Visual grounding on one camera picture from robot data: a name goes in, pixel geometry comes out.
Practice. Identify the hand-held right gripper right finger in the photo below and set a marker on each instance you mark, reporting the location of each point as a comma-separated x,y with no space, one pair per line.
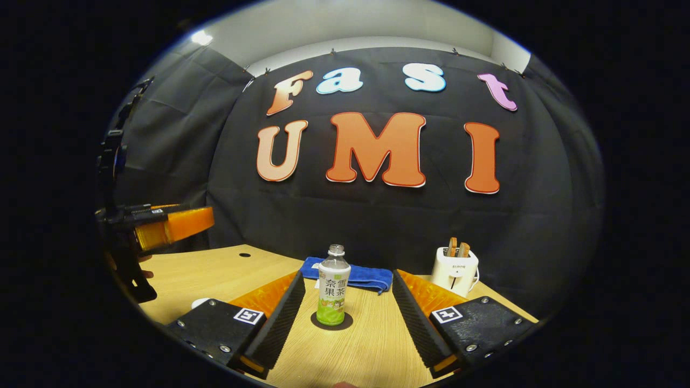
420,331

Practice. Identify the dark round coaster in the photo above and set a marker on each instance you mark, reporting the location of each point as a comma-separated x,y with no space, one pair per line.
347,322

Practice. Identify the toast slice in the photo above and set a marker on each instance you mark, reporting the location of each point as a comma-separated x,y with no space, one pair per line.
464,250
452,247

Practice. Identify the clear water bottle white label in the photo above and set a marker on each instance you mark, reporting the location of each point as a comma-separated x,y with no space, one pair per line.
333,291

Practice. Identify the ceiling light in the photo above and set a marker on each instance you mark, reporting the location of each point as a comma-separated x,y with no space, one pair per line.
202,37

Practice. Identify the blue towel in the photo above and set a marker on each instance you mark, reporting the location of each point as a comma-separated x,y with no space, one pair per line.
366,275

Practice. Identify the black backdrop cloth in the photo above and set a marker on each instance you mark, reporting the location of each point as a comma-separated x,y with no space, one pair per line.
377,221

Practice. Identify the white toaster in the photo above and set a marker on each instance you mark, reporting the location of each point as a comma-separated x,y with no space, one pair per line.
453,272

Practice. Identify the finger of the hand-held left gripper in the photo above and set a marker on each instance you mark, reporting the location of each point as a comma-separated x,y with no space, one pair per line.
178,223

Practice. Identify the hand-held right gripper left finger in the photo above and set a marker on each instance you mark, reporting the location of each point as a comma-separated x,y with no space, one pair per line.
277,334

